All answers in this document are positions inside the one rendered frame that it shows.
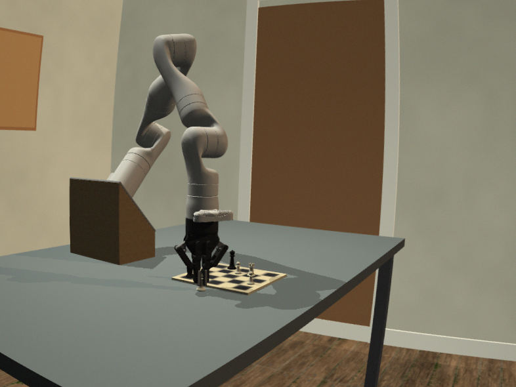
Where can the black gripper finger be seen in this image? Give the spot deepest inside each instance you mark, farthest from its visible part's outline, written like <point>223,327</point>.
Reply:
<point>196,260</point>
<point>209,262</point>

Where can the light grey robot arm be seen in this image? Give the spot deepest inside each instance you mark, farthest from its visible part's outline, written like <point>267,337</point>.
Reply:
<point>204,137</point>

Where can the chessboard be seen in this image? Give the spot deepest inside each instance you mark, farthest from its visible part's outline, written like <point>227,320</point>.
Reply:
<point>224,279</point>

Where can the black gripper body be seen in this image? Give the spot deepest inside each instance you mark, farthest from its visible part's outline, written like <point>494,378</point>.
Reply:
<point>202,232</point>

